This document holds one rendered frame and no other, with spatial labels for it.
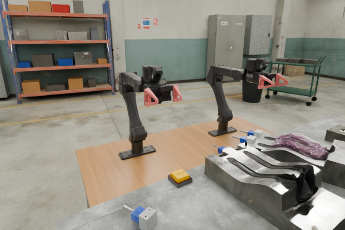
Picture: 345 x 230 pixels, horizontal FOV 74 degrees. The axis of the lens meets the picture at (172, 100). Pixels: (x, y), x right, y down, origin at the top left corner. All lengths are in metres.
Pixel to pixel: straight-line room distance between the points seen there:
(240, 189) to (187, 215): 0.23
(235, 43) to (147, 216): 6.60
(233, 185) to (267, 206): 0.15
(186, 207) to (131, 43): 5.65
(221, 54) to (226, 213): 6.16
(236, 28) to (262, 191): 6.45
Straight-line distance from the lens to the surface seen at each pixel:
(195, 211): 0.94
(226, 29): 6.95
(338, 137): 1.68
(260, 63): 1.27
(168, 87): 0.90
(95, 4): 6.24
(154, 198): 1.00
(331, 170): 1.24
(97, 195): 1.06
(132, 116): 1.23
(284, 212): 0.92
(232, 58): 7.14
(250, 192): 0.96
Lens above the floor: 1.43
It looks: 16 degrees down
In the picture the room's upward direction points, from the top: straight up
